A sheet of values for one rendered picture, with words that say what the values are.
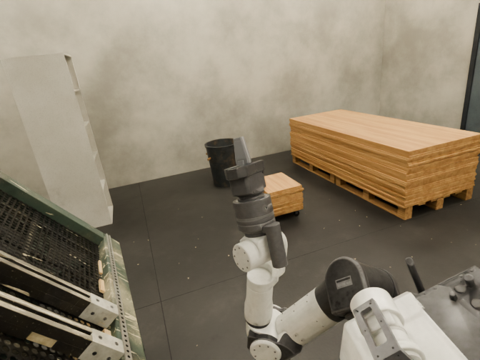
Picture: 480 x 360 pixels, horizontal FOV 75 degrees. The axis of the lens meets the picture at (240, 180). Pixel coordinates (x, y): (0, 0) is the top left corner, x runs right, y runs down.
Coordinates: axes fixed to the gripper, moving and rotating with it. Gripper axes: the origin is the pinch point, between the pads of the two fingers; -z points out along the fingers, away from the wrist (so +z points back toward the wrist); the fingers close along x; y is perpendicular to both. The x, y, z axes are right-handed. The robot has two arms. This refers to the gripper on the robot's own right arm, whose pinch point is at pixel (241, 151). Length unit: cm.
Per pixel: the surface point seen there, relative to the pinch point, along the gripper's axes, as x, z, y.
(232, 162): -338, 21, 205
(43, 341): 19, 43, 68
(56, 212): -33, 13, 137
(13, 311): 24, 30, 68
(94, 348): 8, 52, 63
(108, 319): -8, 54, 77
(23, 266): 11, 23, 86
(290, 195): -265, 65, 97
